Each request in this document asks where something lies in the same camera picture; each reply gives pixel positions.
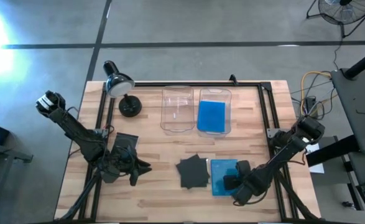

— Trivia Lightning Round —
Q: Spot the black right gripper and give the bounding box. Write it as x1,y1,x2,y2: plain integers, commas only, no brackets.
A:
222,159,266,207

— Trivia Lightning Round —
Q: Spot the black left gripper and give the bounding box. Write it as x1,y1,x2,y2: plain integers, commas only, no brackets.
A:
102,145,153,187

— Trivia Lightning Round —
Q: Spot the clear plastic bin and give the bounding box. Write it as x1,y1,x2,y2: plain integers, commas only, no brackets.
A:
160,86,196,136
196,88,233,138

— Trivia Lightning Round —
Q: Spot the white paper sheet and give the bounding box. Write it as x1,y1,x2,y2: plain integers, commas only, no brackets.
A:
306,141,325,174

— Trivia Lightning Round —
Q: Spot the black desk lamp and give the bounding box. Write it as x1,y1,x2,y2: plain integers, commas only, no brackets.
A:
103,60,143,118

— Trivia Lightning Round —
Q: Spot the black table support beam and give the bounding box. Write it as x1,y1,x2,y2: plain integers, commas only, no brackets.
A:
306,136,359,167

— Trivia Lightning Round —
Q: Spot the black power strip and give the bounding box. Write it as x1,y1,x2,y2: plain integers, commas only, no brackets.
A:
305,96,320,119

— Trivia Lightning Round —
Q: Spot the grey side table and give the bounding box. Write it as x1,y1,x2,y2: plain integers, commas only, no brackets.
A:
330,67,365,155

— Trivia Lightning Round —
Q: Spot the black pole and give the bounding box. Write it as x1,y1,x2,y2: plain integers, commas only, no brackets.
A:
343,45,365,80

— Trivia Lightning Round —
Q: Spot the black floor fan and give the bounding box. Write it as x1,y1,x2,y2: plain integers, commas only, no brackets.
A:
305,0,365,39

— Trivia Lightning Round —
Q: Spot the black aluminium table frame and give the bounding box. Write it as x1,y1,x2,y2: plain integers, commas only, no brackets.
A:
57,81,320,223

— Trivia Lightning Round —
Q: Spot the yellow cable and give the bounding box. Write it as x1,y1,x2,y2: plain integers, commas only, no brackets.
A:
300,70,333,118

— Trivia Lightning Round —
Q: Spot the black fan cable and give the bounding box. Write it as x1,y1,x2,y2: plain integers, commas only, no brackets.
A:
333,37,343,71

